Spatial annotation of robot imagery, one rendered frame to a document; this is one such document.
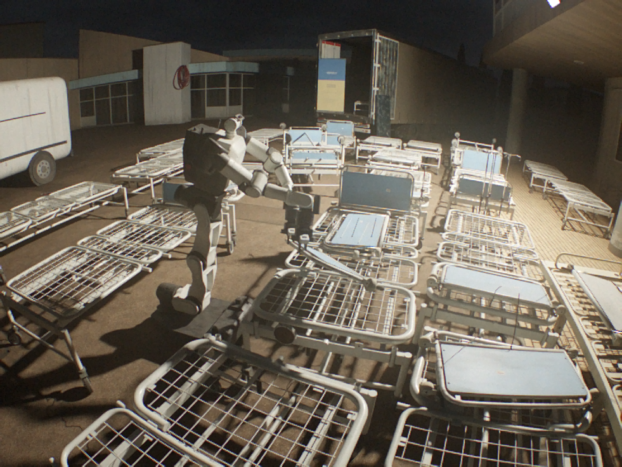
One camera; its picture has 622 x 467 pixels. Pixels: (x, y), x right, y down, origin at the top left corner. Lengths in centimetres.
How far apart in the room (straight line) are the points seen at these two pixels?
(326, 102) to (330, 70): 120
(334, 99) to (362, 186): 942
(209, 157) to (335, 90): 1121
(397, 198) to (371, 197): 26
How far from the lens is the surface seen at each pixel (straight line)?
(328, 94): 1278
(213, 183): 184
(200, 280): 217
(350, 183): 346
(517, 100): 1263
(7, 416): 252
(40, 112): 885
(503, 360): 173
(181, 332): 233
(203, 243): 208
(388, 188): 343
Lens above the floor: 159
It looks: 23 degrees down
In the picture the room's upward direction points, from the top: 2 degrees clockwise
